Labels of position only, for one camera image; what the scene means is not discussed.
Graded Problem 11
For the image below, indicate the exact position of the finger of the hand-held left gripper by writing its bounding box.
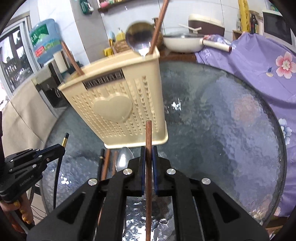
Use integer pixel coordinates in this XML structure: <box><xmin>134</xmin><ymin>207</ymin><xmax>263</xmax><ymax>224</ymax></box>
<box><xmin>35</xmin><ymin>144</ymin><xmax>66</xmax><ymax>157</ymax></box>
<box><xmin>32</xmin><ymin>151</ymin><xmax>66</xmax><ymax>170</ymax></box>

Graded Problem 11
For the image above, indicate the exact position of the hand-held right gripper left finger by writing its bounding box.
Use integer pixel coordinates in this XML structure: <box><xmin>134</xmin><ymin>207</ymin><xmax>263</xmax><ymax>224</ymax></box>
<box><xmin>26</xmin><ymin>146</ymin><xmax>146</xmax><ymax>241</ymax></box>

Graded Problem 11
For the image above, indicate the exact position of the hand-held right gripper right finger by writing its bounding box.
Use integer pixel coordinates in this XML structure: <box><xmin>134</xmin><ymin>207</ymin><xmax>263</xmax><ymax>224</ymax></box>
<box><xmin>151</xmin><ymin>146</ymin><xmax>270</xmax><ymax>241</ymax></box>

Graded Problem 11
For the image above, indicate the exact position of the black chopstick with gold band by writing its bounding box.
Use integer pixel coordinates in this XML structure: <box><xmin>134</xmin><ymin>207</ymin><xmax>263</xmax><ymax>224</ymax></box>
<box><xmin>53</xmin><ymin>133</ymin><xmax>70</xmax><ymax>209</ymax></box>

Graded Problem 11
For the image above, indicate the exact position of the all-metal spoon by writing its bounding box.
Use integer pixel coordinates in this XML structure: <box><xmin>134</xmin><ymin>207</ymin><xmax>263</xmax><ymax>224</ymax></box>
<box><xmin>115</xmin><ymin>146</ymin><xmax>134</xmax><ymax>172</ymax></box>

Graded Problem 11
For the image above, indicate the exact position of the cream plastic utensil basket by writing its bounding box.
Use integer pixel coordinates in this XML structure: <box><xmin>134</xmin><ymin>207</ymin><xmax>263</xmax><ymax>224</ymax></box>
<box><xmin>57</xmin><ymin>45</ymin><xmax>169</xmax><ymax>149</ymax></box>

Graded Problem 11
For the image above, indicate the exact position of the metal spoon with wooden handle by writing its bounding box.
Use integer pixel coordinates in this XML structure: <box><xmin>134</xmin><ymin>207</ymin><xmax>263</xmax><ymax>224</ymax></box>
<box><xmin>125</xmin><ymin>21</ymin><xmax>156</xmax><ymax>57</ymax></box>

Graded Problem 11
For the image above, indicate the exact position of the person's left hand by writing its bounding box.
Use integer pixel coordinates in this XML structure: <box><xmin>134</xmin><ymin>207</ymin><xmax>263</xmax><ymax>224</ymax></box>
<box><xmin>0</xmin><ymin>192</ymin><xmax>36</xmax><ymax>232</ymax></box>

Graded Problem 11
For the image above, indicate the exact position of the beige cloth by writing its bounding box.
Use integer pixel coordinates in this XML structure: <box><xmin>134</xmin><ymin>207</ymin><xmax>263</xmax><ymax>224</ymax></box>
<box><xmin>0</xmin><ymin>79</ymin><xmax>67</xmax><ymax>149</ymax></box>

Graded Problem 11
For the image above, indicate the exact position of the water dispenser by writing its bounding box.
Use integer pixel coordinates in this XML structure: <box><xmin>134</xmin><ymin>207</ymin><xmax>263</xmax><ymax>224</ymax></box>
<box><xmin>31</xmin><ymin>61</ymin><xmax>88</xmax><ymax>116</ymax></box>

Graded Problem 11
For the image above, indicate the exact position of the white cup dispenser tube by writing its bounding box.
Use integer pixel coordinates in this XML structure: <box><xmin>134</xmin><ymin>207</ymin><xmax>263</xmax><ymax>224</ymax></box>
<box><xmin>53</xmin><ymin>50</ymin><xmax>70</xmax><ymax>75</ymax></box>

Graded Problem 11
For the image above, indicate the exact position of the window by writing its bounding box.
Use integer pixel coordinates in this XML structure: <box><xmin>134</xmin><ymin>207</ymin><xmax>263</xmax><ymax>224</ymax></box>
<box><xmin>0</xmin><ymin>25</ymin><xmax>35</xmax><ymax>98</ymax></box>

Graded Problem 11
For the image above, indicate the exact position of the blue water jug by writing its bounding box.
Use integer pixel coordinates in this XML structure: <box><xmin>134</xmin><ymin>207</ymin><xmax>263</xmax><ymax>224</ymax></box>
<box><xmin>29</xmin><ymin>19</ymin><xmax>63</xmax><ymax>65</ymax></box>

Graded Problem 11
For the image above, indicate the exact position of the woven basin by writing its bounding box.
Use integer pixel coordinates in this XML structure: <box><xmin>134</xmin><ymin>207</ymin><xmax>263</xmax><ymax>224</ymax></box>
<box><xmin>113</xmin><ymin>40</ymin><xmax>130</xmax><ymax>53</ymax></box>

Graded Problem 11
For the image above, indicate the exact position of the yellow dish soap bottle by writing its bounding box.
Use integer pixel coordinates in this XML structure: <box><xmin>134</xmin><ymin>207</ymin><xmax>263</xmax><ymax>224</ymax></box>
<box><xmin>116</xmin><ymin>28</ymin><xmax>126</xmax><ymax>43</ymax></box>

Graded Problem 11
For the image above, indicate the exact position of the cream pot with glass lid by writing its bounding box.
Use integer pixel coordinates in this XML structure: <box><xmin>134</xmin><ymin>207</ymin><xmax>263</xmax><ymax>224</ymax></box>
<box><xmin>163</xmin><ymin>34</ymin><xmax>206</xmax><ymax>53</ymax></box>

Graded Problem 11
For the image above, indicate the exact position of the purple floral cloth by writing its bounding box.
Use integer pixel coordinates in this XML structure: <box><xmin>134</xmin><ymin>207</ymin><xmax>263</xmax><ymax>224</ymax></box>
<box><xmin>194</xmin><ymin>32</ymin><xmax>296</xmax><ymax>217</ymax></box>

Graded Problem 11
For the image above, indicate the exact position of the green packet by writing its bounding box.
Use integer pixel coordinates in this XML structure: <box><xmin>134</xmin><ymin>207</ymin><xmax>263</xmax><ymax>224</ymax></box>
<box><xmin>79</xmin><ymin>0</ymin><xmax>94</xmax><ymax>12</ymax></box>

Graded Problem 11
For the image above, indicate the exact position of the white rice paddle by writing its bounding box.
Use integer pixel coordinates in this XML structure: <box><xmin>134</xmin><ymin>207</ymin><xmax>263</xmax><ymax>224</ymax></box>
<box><xmin>178</xmin><ymin>23</ymin><xmax>201</xmax><ymax>32</ymax></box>

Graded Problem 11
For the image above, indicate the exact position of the brown and cream rice cooker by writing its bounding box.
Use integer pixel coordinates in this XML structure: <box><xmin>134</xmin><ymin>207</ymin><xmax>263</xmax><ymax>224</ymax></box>
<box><xmin>188</xmin><ymin>14</ymin><xmax>226</xmax><ymax>37</ymax></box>

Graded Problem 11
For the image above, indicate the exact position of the brown glass bottle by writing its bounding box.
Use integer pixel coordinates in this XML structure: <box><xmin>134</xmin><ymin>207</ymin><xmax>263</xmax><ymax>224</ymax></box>
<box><xmin>251</xmin><ymin>14</ymin><xmax>259</xmax><ymax>35</ymax></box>

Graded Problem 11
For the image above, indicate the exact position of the yellow roll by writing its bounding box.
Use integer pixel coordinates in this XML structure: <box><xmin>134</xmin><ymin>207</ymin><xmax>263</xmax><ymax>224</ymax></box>
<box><xmin>238</xmin><ymin>0</ymin><xmax>251</xmax><ymax>33</ymax></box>

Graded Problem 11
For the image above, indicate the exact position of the white microwave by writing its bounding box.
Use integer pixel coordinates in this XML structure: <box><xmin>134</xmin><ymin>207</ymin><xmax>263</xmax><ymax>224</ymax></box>
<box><xmin>262</xmin><ymin>9</ymin><xmax>294</xmax><ymax>44</ymax></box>

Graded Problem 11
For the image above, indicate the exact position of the dark wooden wall shelf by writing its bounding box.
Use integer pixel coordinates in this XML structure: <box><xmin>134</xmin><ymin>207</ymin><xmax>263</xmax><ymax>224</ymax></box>
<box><xmin>97</xmin><ymin>0</ymin><xmax>134</xmax><ymax>12</ymax></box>

